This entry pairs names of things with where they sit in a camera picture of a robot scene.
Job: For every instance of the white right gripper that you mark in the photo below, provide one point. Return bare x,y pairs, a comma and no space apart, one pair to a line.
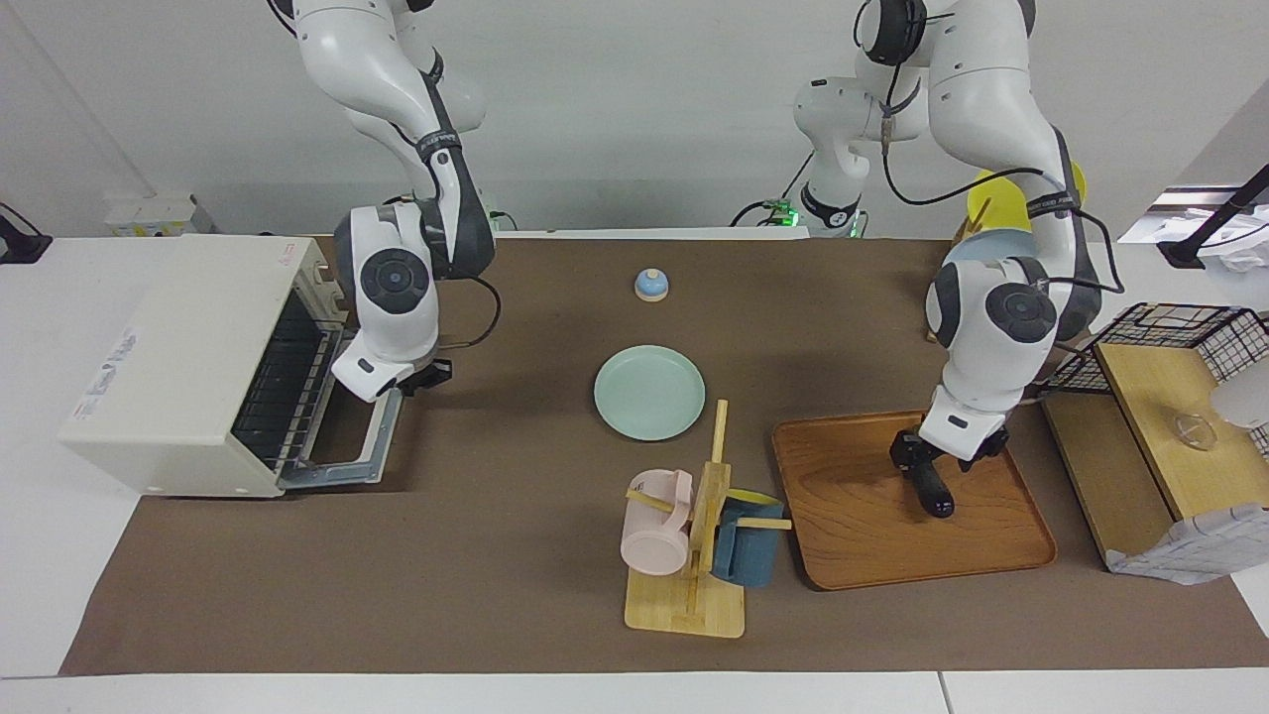
372,369

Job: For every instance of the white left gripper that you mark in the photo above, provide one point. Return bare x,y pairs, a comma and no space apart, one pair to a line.
960,424

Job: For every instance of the light green plate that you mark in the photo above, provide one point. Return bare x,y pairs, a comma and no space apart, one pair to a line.
649,394

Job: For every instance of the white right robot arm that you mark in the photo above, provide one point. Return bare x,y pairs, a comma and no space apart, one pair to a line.
377,59

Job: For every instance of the white toaster oven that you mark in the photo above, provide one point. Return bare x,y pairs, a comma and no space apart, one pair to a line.
178,357

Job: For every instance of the brown wooden tray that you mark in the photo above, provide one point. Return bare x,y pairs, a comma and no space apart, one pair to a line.
872,535

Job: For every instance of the brown table mat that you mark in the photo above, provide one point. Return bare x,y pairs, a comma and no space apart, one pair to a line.
496,555

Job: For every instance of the light blue plate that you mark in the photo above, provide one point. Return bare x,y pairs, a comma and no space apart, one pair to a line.
986,246

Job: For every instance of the wooden box with black device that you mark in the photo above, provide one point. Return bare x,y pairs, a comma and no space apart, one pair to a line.
1160,416

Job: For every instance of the dark blue mug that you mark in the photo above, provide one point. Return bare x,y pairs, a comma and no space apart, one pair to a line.
749,555

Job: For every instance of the blue bell with wooden knob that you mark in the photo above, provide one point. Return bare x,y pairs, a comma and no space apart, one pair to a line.
651,288

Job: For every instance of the small glass bowl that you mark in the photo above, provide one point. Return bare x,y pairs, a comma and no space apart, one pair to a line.
1197,433

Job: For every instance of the yellow plate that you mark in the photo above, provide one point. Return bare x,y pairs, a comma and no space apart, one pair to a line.
1001,198

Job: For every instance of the grey padded wrap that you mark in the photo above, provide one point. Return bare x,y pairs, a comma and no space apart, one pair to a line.
1190,545

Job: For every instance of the pink mug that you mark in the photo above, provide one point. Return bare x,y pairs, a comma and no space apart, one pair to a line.
654,540

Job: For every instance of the wooden mug tree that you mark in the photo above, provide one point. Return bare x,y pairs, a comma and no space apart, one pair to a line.
684,610

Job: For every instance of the white power box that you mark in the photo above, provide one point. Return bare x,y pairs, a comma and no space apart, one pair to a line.
149,213

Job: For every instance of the white crumpled cloth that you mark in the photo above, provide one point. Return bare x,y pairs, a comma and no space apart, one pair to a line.
1239,243

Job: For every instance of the black clamp mount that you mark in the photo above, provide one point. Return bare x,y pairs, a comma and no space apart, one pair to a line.
20,248

